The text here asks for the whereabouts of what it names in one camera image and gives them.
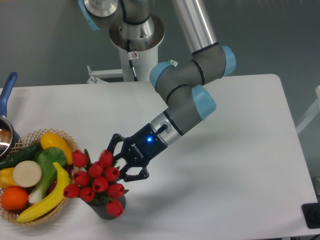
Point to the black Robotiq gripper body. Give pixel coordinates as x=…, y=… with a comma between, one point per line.
x=138, y=149

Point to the red tulip bouquet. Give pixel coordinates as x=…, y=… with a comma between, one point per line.
x=94, y=179

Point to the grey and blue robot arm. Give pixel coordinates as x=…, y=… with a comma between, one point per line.
x=181, y=86

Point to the dark grey ribbed vase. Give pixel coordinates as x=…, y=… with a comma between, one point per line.
x=109, y=209

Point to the dark red fruit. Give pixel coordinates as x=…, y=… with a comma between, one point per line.
x=69, y=169

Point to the green bok choy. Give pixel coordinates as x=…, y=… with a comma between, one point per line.
x=45, y=160

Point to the woven wicker basket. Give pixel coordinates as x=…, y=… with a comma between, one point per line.
x=25, y=141

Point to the green cucumber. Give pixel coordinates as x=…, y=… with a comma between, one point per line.
x=25, y=154

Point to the yellow banana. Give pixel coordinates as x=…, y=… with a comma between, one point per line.
x=50, y=201

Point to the round beige bun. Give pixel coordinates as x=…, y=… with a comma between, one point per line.
x=27, y=174

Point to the yellow bell pepper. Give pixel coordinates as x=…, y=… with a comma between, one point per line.
x=6, y=178

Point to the orange fruit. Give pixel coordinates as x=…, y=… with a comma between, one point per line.
x=14, y=198

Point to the black device at edge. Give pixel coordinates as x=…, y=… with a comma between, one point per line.
x=311, y=213

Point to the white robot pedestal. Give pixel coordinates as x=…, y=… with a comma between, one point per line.
x=138, y=50

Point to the blue handled saucepan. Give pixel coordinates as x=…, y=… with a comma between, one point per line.
x=8, y=136

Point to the white frame at right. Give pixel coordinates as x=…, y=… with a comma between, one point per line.
x=310, y=113

